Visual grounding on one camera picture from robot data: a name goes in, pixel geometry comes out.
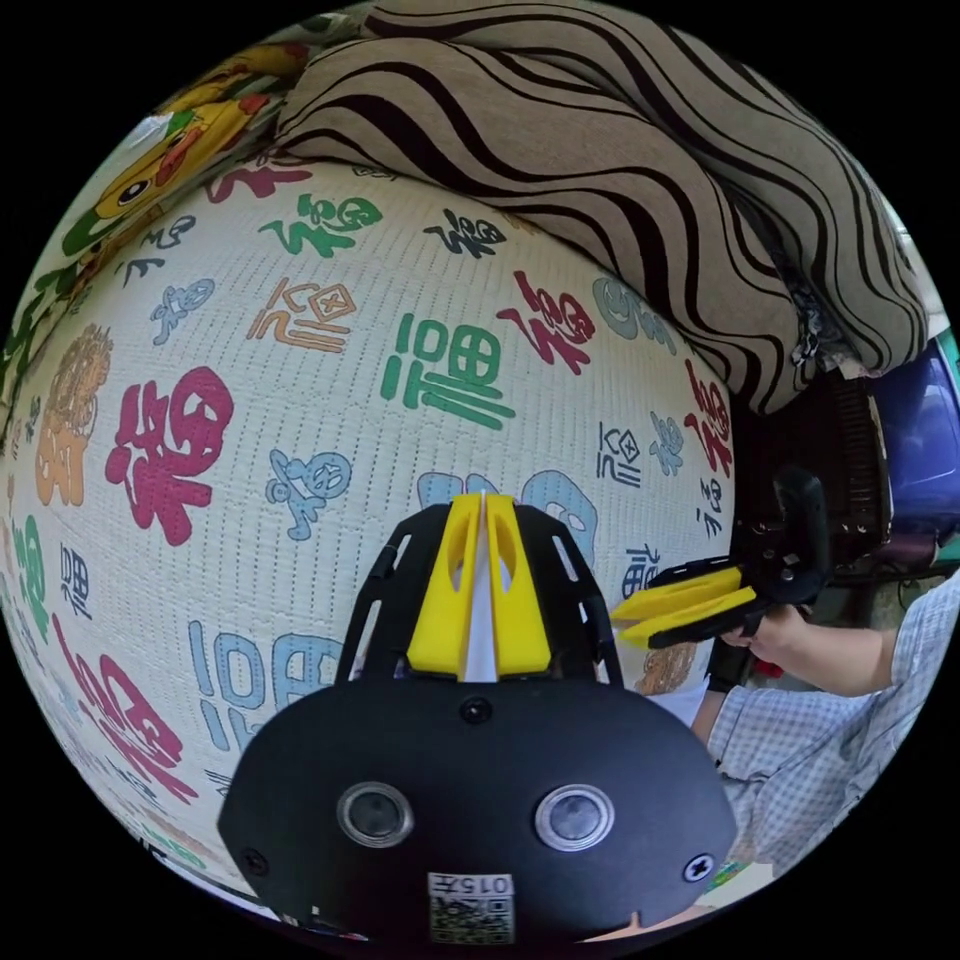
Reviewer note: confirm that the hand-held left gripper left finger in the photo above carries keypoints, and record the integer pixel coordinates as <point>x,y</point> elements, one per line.
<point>442,600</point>

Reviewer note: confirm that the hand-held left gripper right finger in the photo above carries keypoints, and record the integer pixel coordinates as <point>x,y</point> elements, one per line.
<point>517,622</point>

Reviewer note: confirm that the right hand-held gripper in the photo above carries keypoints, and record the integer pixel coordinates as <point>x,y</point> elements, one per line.
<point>761,562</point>

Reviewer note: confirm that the white short sleeve shirt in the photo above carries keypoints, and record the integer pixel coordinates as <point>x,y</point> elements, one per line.
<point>481,630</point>

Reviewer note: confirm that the person's right forearm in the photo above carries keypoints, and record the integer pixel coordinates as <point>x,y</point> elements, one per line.
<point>840,656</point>

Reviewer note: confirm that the person's right hand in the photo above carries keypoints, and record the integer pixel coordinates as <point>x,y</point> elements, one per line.
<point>776,637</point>

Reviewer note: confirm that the person's body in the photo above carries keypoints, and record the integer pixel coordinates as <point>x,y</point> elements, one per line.
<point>825,757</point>

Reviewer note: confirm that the bed with printed sheet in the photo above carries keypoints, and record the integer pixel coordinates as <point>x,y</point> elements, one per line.
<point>300,420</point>

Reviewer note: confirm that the blue plastic container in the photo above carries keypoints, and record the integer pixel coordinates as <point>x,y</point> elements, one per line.
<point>922,435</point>

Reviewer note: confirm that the beige black striped quilt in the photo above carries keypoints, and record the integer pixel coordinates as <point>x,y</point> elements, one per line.
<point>562,135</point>

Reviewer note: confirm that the yellow cartoon print blanket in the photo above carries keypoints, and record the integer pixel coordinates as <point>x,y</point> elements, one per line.
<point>187,142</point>

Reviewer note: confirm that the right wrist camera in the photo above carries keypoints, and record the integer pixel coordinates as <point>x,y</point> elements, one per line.
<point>804,525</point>

